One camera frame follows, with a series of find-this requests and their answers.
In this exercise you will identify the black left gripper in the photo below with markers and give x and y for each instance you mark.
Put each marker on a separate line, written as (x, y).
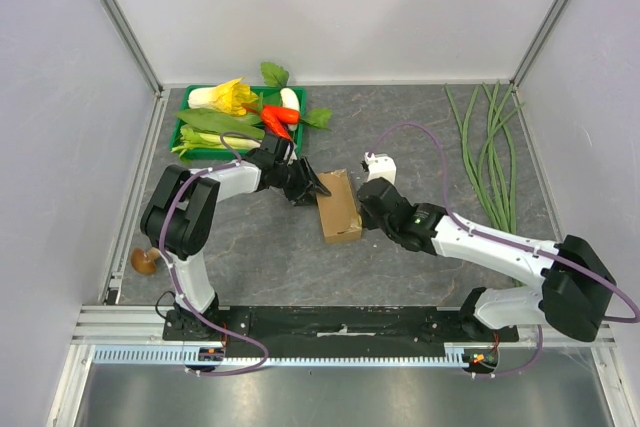
(300, 198)

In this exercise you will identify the brown cardboard express box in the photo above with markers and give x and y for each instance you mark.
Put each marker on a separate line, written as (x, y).
(339, 214)

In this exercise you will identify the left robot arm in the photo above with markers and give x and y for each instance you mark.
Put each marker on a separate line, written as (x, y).
(178, 218)

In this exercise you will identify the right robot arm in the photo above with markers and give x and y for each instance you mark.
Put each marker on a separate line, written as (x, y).
(560, 283)

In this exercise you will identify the green leaf beside tray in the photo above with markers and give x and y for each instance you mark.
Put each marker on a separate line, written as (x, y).
(318, 118)

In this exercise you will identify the red chili pepper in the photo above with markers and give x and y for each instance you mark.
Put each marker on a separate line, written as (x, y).
(276, 118)

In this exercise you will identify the white radish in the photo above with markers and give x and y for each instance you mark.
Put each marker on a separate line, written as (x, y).
(290, 103)

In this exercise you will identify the green plastic tray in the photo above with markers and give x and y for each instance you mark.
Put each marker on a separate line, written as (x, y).
(269, 94)

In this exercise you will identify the green leaf sprig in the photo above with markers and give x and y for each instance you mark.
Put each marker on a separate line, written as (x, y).
(274, 75)

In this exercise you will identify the yellow napa cabbage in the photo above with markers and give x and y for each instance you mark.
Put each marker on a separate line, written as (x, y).
(229, 97)

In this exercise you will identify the large green leaf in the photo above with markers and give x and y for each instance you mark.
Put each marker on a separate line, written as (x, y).
(213, 121)

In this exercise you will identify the green white celery stalk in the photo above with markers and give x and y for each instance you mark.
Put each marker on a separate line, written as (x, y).
(192, 144)

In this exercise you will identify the green long beans bundle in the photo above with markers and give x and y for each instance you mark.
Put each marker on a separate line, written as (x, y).
(492, 171)

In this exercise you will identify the brown toy mushroom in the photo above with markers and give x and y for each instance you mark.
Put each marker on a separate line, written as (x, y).
(144, 261)

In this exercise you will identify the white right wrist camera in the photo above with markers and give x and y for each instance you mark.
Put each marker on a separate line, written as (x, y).
(379, 166)

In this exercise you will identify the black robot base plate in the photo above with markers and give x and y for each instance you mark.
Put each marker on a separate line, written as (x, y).
(342, 330)

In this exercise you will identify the slotted white cable duct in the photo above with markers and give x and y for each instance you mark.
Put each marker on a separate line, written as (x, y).
(213, 356)

